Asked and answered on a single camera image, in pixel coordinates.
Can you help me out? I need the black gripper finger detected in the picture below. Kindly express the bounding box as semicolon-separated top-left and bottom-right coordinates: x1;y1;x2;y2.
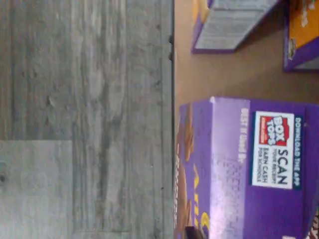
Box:
185;226;208;239

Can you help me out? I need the purple box brown patch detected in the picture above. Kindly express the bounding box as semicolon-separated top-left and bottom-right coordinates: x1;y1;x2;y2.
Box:
173;96;319;239

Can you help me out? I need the purple box orange patch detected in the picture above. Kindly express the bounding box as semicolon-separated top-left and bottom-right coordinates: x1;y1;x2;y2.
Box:
190;0;284;55
282;0;319;74

